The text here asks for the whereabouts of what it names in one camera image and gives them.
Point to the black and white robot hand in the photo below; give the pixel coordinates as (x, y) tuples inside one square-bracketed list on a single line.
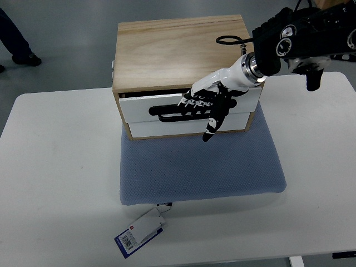
[(214, 92)]

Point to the black drawer handle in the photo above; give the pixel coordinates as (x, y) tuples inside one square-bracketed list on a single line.
[(173, 113)]

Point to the white drawer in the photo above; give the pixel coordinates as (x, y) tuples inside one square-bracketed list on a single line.
[(232, 122), (135, 106)]

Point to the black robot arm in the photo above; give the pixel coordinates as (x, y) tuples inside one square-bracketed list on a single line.
[(306, 39)]

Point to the wooden drawer cabinet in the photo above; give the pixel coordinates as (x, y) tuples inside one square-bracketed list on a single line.
[(172, 54)]

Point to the blue grey cushion mat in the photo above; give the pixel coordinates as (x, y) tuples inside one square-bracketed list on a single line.
[(185, 168)]

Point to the white and blue product tag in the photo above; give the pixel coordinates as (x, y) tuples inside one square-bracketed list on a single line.
[(140, 232)]

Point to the wooden box corner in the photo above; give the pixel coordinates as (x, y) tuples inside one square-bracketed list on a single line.
[(324, 4)]

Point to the white table leg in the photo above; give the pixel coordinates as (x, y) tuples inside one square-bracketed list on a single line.
[(296, 261)]

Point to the person's leg and shoe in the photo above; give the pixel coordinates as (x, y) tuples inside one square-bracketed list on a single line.
[(16, 44)]

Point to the black object at table edge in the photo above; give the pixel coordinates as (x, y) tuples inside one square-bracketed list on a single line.
[(344, 255)]

